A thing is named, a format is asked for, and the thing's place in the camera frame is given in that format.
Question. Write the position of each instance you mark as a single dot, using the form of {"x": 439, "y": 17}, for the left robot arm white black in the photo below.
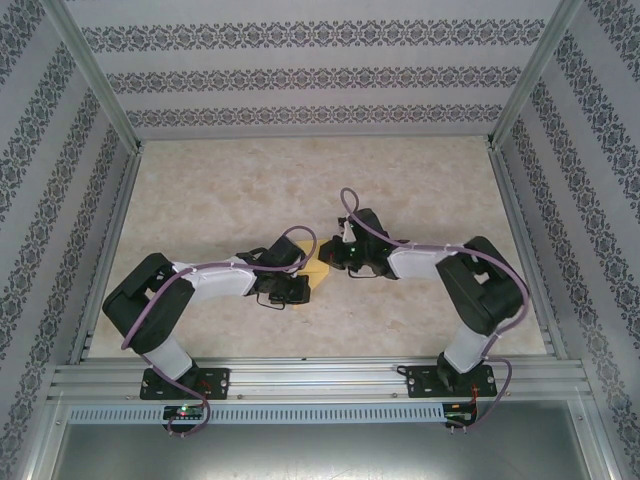
{"x": 220, "y": 282}

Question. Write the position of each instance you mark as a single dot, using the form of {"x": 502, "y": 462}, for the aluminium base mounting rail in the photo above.
{"x": 310, "y": 377}

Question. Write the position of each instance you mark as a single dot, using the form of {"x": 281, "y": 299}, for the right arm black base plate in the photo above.
{"x": 420, "y": 381}

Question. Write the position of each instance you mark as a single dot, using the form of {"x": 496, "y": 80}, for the aluminium frame post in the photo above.
{"x": 535, "y": 80}
{"x": 100, "y": 80}

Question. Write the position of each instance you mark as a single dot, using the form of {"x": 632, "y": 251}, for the grey sheet metal panel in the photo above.
{"x": 320, "y": 452}

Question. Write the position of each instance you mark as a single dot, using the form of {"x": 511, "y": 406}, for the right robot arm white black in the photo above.
{"x": 420, "y": 262}

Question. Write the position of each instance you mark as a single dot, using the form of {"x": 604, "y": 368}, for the yellow square paper sheet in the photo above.
{"x": 317, "y": 275}

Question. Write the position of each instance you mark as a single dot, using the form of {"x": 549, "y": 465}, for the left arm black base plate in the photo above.
{"x": 212, "y": 382}

